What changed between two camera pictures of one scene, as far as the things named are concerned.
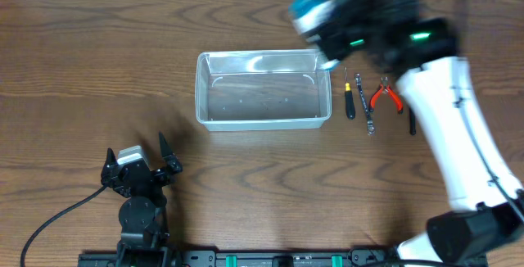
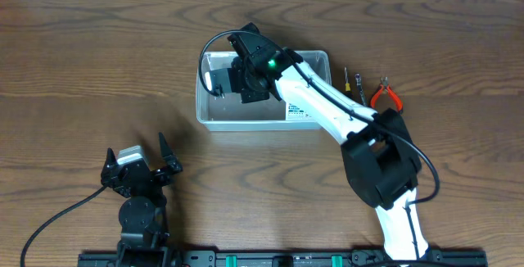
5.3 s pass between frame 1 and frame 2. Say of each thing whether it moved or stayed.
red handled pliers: stayed
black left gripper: stayed
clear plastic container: stayed
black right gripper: moved
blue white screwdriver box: moved
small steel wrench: stayed
